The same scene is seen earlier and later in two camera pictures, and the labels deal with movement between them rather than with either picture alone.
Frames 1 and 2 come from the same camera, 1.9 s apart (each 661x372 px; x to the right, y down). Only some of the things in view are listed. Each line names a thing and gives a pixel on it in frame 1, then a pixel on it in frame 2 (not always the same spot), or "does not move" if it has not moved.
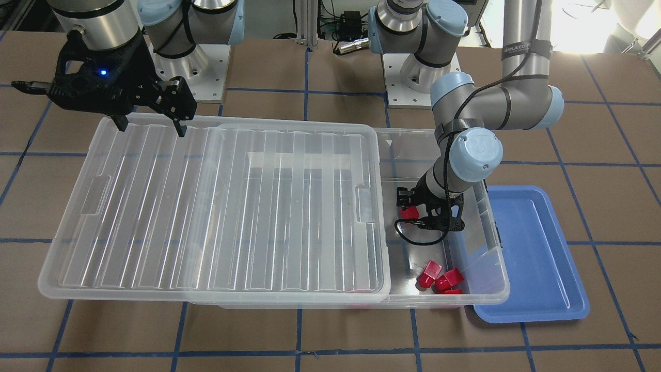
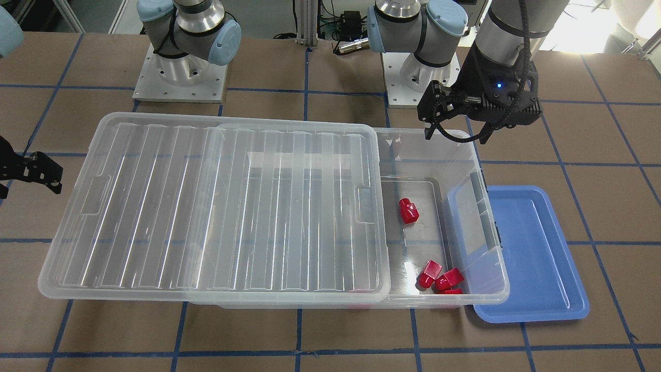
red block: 411,213 does not move
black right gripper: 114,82 -> 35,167
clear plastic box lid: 231,211 does not move
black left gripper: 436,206 -> 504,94
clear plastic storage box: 469,269 does not move
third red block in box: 361,299 does not move
